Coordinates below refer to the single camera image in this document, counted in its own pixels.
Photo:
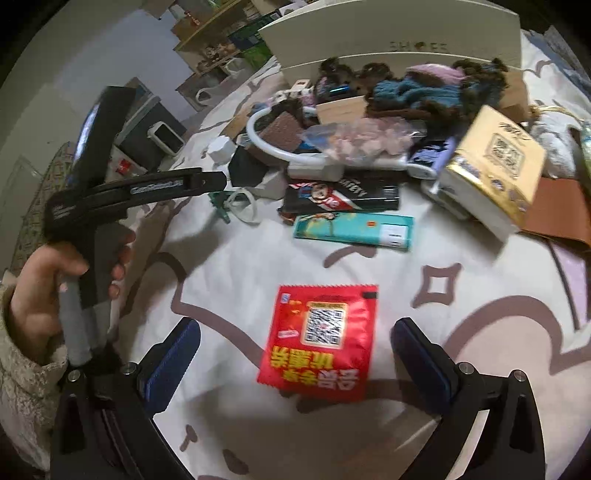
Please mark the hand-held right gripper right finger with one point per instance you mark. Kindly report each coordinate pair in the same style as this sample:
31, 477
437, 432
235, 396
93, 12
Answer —
420, 364

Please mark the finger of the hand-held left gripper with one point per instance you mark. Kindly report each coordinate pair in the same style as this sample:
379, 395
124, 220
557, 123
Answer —
184, 182
101, 134

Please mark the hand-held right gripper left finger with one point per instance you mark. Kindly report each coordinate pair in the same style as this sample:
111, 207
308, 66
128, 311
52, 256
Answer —
173, 364

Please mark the red sachet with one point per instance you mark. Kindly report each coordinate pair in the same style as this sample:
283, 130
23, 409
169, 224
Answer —
318, 341

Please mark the teal packet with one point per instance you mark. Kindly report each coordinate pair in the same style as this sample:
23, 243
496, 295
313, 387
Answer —
355, 230

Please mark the yellow tissue pack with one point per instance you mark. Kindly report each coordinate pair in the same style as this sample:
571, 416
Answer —
496, 170

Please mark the white shoe box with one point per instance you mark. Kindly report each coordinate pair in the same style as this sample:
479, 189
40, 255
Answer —
392, 41

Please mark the person's left forearm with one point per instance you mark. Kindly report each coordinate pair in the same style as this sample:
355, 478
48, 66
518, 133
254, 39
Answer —
23, 392

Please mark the person's left hand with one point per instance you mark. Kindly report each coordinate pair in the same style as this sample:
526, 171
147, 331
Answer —
41, 295

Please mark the cola bottle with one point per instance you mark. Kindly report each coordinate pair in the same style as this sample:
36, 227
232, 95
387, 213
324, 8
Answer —
124, 167

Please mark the green clothespin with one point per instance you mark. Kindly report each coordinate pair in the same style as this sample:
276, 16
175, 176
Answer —
221, 205

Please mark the white space heater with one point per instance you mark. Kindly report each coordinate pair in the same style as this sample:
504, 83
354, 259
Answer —
167, 138

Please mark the white flower-shaped knob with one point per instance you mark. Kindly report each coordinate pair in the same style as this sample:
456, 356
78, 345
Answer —
221, 150

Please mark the brown sponge block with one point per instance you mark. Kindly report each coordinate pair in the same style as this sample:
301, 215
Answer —
284, 129

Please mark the green beer carton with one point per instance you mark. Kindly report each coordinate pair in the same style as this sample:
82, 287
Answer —
256, 55

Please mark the black snack bar packet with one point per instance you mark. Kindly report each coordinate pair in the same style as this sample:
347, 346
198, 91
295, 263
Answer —
341, 196

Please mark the white flat case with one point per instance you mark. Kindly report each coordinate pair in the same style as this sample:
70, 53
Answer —
438, 199

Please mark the small wooden box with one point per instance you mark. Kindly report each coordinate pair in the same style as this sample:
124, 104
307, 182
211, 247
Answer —
344, 110

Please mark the pink notebook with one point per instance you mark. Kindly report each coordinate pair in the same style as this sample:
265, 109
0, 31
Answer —
575, 277

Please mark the clear bag of pink pieces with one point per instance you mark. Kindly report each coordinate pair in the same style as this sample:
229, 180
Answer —
364, 138

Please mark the brown leather case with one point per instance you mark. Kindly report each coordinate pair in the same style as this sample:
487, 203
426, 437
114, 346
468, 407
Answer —
561, 214

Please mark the purple power bank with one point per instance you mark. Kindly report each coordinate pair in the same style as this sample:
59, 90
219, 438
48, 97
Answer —
431, 157

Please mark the blue brown crochet piece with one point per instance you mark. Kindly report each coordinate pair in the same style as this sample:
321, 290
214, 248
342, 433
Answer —
425, 92

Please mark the white yarn ball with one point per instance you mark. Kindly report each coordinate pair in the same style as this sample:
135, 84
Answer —
554, 138

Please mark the purple crochet piece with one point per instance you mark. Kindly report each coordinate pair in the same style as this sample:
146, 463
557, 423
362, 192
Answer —
431, 74

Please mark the wooden wedge block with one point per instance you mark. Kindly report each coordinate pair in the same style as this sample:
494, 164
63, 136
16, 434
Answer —
515, 99

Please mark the wooden wall shelf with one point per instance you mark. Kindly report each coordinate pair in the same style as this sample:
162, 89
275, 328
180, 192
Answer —
217, 23

